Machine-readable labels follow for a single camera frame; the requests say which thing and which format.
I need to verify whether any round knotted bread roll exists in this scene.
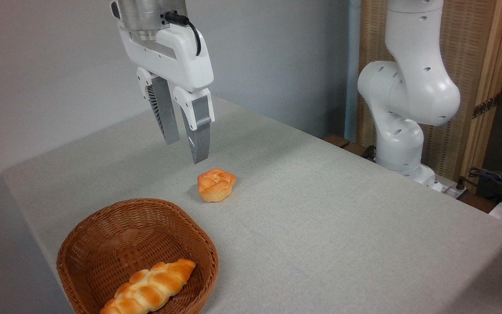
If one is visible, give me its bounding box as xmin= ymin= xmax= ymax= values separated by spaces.
xmin=197 ymin=168 xmax=237 ymax=203

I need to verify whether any black cable bundle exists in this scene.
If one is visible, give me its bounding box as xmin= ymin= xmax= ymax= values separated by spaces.
xmin=457 ymin=167 xmax=502 ymax=206

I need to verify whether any light blue vertical pipe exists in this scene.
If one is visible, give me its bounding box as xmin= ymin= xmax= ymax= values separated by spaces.
xmin=344 ymin=0 xmax=362 ymax=143

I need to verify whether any long braided bread loaf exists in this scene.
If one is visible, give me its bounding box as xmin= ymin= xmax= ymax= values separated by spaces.
xmin=99 ymin=259 xmax=197 ymax=314

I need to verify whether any brown wicker basket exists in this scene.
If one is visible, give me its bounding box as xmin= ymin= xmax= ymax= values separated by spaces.
xmin=56 ymin=198 xmax=219 ymax=314

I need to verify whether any wooden woven folding screen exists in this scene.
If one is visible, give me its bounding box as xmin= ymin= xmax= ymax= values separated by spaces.
xmin=356 ymin=0 xmax=502 ymax=192

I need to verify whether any dark wooden base board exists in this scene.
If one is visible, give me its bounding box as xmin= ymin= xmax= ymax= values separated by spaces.
xmin=322 ymin=134 xmax=378 ymax=163

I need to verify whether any metal screen hinge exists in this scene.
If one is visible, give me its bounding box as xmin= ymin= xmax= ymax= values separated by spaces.
xmin=472 ymin=95 xmax=500 ymax=119

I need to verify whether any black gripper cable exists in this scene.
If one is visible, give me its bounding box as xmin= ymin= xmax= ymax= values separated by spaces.
xmin=166 ymin=12 xmax=202 ymax=57

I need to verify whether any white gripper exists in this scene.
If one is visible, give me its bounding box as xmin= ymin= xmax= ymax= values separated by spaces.
xmin=118 ymin=24 xmax=215 ymax=165

